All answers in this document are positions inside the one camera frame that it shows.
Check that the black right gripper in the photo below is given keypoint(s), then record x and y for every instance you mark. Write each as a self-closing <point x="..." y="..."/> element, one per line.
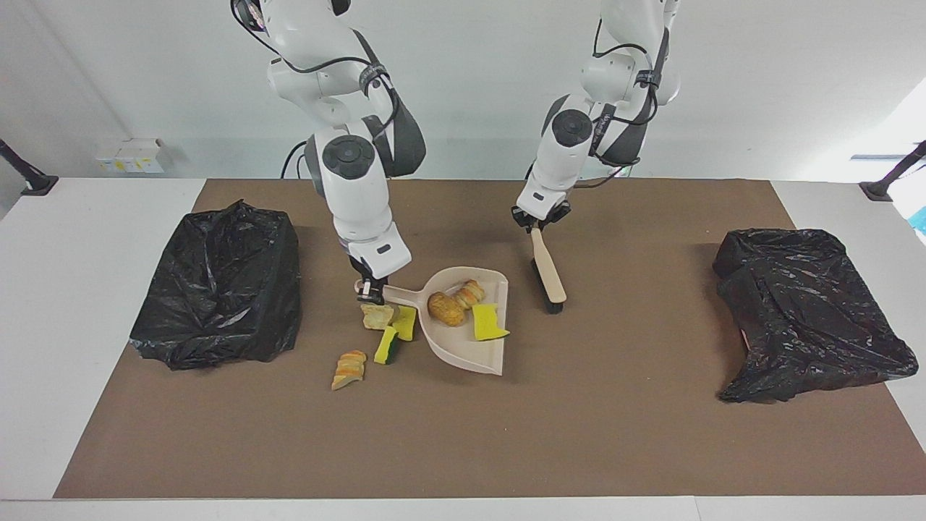
<point x="372" y="279"/>

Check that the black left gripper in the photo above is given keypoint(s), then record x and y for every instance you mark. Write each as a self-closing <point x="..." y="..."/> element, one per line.
<point x="539" y="218"/>

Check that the pale bread chunk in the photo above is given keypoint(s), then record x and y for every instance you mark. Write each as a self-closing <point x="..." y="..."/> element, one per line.
<point x="376" y="317"/>

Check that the yellow green-backed sponge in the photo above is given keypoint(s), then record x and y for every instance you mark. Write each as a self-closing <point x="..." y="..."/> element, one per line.
<point x="487" y="322"/>
<point x="406" y="323"/>
<point x="385" y="347"/>

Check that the beige hand brush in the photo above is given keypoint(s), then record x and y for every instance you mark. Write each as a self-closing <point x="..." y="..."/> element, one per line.
<point x="550" y="275"/>

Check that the brown bread roll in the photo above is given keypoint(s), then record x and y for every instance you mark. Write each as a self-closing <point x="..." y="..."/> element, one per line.
<point x="445" y="309"/>

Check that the sliced bread loaf piece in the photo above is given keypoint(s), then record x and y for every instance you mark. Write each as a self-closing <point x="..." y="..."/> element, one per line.
<point x="350" y="369"/>

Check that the sliced croissant piece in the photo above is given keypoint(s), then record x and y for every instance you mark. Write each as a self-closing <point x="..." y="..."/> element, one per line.
<point x="470" y="293"/>

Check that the beige plastic dustpan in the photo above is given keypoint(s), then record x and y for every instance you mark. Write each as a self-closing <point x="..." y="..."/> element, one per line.
<point x="463" y="347"/>

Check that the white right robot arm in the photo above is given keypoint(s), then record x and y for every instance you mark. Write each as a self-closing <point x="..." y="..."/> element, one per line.
<point x="354" y="202"/>

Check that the black trash bag bin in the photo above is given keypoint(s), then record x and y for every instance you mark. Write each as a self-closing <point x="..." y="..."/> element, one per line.
<point x="803" y="311"/>
<point x="224" y="289"/>

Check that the brown table mat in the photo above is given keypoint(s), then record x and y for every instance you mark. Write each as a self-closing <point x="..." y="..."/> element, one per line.
<point x="463" y="449"/>

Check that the black clamp stand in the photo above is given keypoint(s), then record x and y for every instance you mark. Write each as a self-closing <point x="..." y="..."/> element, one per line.
<point x="40" y="186"/>
<point x="879" y="189"/>

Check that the teal object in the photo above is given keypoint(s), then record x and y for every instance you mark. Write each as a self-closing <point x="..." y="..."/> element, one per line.
<point x="921" y="221"/>

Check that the white wall socket box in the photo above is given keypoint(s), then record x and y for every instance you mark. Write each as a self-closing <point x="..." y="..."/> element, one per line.
<point x="130" y="155"/>

